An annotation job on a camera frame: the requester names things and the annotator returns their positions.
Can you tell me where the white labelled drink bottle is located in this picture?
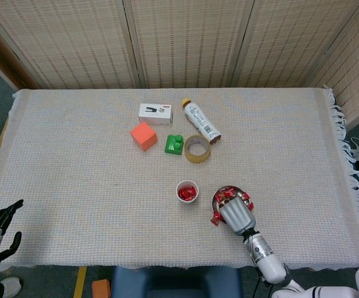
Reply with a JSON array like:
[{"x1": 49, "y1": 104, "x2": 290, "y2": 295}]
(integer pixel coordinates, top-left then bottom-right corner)
[{"x1": 181, "y1": 98, "x2": 222, "y2": 145}]

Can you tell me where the woven rattan screen panel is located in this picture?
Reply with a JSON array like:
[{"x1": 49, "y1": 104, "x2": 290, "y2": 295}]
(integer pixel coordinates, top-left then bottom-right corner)
[
  {"x1": 230, "y1": 0, "x2": 359, "y2": 88},
  {"x1": 122, "y1": 0, "x2": 257, "y2": 89},
  {"x1": 0, "y1": 0, "x2": 143, "y2": 91},
  {"x1": 306, "y1": 0, "x2": 359, "y2": 125}
]

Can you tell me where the white stapler box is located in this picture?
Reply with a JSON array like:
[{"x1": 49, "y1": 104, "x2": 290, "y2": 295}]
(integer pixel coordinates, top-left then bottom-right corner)
[{"x1": 137, "y1": 103, "x2": 174, "y2": 127}]

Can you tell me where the green toy brick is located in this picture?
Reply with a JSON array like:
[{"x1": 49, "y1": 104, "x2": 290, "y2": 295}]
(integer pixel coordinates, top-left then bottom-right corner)
[{"x1": 164, "y1": 134, "x2": 185, "y2": 155}]

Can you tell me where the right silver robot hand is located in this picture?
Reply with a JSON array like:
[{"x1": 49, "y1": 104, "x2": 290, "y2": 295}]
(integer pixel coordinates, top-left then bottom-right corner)
[{"x1": 219, "y1": 198, "x2": 257, "y2": 237}]

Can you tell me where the orange block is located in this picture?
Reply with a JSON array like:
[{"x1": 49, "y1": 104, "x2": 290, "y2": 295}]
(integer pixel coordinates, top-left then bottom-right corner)
[{"x1": 91, "y1": 278, "x2": 111, "y2": 298}]

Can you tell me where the silver metal plate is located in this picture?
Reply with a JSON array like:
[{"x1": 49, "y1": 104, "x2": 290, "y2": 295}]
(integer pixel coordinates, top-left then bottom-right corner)
[{"x1": 212, "y1": 185, "x2": 252, "y2": 218}]

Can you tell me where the beige woven tablecloth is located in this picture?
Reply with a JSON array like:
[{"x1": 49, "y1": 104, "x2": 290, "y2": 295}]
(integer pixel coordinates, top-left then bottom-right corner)
[{"x1": 0, "y1": 87, "x2": 359, "y2": 271}]

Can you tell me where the orange foam cube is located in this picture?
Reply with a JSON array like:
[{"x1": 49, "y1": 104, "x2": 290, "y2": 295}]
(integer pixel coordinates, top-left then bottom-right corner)
[{"x1": 130, "y1": 121, "x2": 158, "y2": 152}]

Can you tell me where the blue chair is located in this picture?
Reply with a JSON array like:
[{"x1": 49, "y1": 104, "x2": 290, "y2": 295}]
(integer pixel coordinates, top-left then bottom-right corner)
[{"x1": 111, "y1": 266, "x2": 244, "y2": 298}]

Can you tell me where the yellow tape roll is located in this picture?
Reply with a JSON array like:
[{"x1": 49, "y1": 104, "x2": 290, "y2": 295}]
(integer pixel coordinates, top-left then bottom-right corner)
[{"x1": 184, "y1": 134, "x2": 212, "y2": 165}]

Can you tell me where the white shoe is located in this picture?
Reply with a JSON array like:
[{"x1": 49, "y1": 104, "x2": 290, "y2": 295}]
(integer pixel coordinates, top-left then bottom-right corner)
[{"x1": 1, "y1": 277, "x2": 22, "y2": 298}]

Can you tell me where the white paper cup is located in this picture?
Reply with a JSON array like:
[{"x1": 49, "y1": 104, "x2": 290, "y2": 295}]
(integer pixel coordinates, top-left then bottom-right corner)
[{"x1": 176, "y1": 179, "x2": 200, "y2": 205}]

